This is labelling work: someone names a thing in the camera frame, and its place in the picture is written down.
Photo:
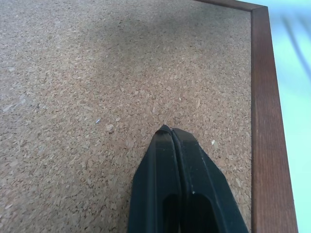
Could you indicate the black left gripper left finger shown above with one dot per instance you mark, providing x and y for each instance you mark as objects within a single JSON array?
[{"x": 155, "y": 174}]

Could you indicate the cork board with wooden frame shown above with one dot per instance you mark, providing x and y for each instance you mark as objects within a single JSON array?
[{"x": 97, "y": 97}]

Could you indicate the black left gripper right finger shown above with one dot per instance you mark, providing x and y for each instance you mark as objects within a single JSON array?
[{"x": 209, "y": 184}]

